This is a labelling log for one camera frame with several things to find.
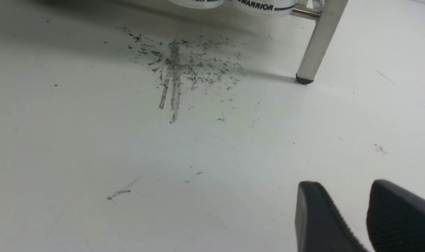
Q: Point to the stainless steel shoe rack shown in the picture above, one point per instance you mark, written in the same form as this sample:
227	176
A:
327	15

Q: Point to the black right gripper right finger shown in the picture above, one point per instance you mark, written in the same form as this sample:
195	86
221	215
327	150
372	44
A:
395	218

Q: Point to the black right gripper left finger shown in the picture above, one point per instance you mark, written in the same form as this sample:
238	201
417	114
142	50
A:
319	225

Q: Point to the navy slip-on shoe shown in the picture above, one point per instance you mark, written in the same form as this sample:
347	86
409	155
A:
268	8
198	4

